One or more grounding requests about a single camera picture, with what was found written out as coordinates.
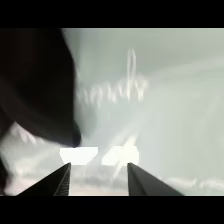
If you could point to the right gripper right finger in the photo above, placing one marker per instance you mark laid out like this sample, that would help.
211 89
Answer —
143 184

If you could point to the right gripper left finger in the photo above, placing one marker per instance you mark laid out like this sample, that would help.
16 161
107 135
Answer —
57 184

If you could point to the black garment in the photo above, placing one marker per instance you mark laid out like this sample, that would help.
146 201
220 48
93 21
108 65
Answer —
35 86

